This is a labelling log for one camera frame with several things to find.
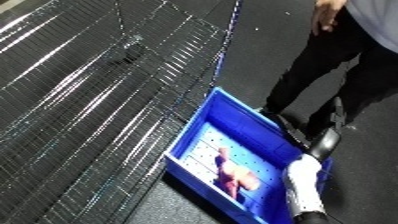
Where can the pink and yellow soft toy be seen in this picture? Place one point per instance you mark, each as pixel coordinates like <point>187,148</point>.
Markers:
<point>235,176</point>

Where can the pale right robot arm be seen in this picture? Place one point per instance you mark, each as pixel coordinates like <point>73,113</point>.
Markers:
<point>305,186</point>

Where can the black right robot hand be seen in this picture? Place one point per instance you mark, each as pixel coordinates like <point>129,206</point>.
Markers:
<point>323,141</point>

